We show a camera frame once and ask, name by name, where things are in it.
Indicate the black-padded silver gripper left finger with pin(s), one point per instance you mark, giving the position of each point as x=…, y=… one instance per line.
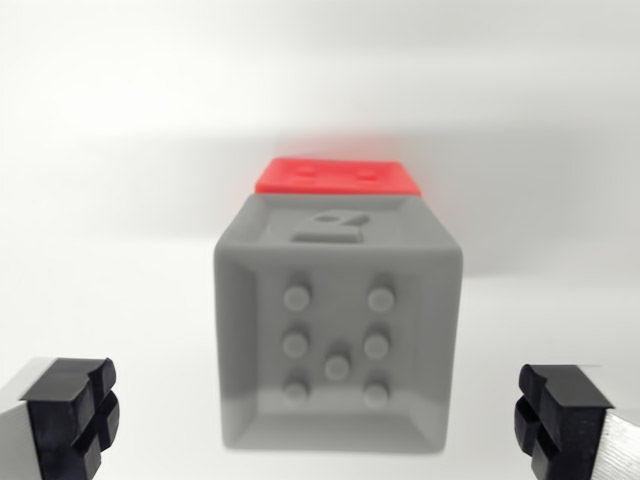
x=55, y=425

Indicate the black-padded silver gripper right finger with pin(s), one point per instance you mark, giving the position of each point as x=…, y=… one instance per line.
x=570, y=430

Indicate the gray embossed dice cube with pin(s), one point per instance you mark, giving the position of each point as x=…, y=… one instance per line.
x=337, y=320

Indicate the red embossed dice cube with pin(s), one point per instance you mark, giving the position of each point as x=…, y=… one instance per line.
x=335, y=177

